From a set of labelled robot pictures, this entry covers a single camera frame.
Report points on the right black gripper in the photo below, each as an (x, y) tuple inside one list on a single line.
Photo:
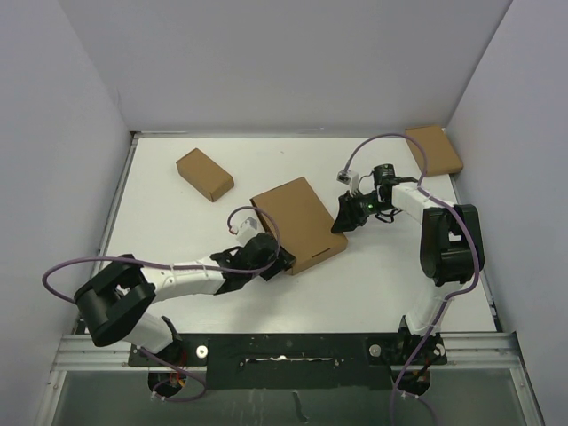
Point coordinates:
[(348, 217)]

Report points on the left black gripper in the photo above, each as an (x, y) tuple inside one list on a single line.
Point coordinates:
[(284, 258)]

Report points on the large cardboard box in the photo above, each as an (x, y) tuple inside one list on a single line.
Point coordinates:
[(303, 222)]

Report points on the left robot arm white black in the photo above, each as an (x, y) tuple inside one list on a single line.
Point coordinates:
[(114, 303)]

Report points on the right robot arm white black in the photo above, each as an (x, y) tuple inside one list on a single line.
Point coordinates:
[(451, 250)]

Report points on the small closed cardboard box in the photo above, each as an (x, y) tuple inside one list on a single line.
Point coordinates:
[(204, 175)]

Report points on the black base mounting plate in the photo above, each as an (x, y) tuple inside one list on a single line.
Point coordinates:
[(295, 361)]

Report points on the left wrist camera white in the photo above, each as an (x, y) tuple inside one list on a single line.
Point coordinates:
[(246, 231)]

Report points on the aluminium frame rail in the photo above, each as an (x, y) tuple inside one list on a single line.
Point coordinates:
[(483, 382)]

